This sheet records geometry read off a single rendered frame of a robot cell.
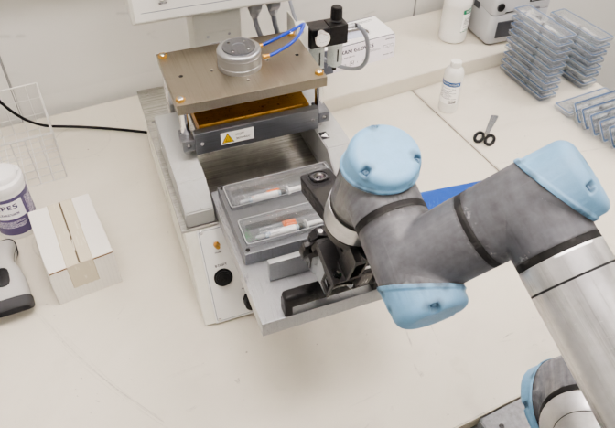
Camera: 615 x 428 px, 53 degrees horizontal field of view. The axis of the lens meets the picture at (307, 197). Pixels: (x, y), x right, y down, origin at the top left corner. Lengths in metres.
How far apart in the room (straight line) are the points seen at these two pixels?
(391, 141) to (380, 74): 1.13
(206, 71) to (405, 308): 0.69
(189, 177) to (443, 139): 0.74
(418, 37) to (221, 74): 0.93
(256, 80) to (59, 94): 0.77
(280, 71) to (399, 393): 0.59
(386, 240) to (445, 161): 0.95
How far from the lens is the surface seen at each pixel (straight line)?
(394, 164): 0.59
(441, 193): 1.43
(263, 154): 1.22
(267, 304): 0.91
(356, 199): 0.60
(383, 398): 1.09
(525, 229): 0.54
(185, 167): 1.09
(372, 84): 1.68
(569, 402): 0.88
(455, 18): 1.87
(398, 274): 0.57
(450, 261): 0.56
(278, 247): 0.95
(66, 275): 1.21
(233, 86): 1.09
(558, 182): 0.53
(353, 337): 1.15
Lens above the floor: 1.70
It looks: 43 degrees down
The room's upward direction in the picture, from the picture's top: 1 degrees clockwise
